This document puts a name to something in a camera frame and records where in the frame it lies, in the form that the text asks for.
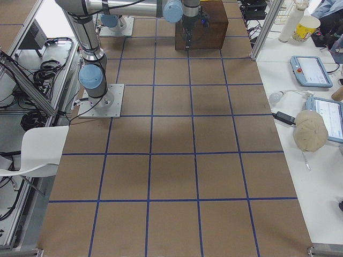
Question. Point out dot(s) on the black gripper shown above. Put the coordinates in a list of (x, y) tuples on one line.
[(188, 23)]

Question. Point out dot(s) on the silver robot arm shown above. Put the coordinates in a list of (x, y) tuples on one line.
[(80, 17), (113, 22)]

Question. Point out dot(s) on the dark brown wooden cabinet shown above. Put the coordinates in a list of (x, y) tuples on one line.
[(210, 29)]

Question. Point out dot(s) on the white light bulb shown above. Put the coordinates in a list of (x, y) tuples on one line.
[(275, 97)]

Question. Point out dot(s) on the white cardboard tube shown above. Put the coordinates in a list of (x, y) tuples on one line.
[(291, 23)]

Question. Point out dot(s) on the yellow popcorn paper cup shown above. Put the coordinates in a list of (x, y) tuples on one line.
[(305, 28)]

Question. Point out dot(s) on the black power adapter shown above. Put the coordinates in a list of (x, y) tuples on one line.
[(285, 118)]

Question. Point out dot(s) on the upper blue teach pendant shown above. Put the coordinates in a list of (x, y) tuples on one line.
[(309, 71)]

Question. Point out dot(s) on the blue teach pendant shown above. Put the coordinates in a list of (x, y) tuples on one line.
[(331, 112), (309, 71)]

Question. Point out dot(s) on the grey electronics box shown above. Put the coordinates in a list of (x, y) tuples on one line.
[(34, 39)]

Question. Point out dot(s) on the beige baseball cap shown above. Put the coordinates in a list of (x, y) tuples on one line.
[(310, 133)]

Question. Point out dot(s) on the lower blue teach pendant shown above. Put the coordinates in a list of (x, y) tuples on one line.
[(331, 112)]

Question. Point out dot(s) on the white plastic chair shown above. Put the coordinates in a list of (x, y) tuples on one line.
[(41, 152)]

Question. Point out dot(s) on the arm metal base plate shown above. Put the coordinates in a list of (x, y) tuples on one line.
[(127, 32), (109, 106)]

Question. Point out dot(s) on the aluminium frame post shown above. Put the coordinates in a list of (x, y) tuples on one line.
[(268, 23)]

